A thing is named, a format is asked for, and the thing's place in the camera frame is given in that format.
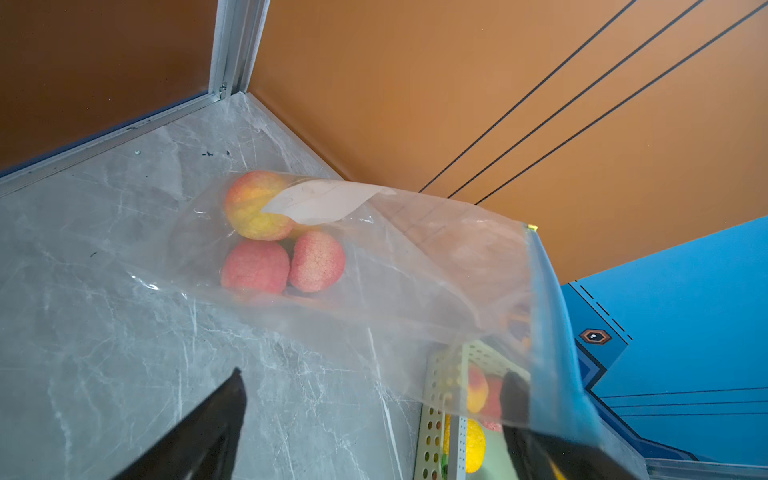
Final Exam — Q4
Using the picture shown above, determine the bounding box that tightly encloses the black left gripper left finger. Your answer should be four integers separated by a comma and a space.
115, 368, 247, 479

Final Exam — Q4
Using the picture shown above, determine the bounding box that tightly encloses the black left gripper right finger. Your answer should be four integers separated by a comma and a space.
500, 371, 635, 480

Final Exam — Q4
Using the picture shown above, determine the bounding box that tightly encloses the clear zip-top bag blue zipper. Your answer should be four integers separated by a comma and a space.
129, 173, 647, 479

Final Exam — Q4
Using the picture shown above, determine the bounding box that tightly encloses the pink peach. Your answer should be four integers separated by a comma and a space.
221, 240, 290, 294
288, 231, 346, 293

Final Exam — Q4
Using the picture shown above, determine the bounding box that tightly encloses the yellow peach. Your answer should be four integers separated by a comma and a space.
224, 170, 295, 241

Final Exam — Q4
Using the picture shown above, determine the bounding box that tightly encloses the green perforated plastic basket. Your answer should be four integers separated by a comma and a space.
413, 341, 530, 479

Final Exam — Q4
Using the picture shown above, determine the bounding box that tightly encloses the aluminium corner post left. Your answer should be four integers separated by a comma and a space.
208, 0, 271, 100

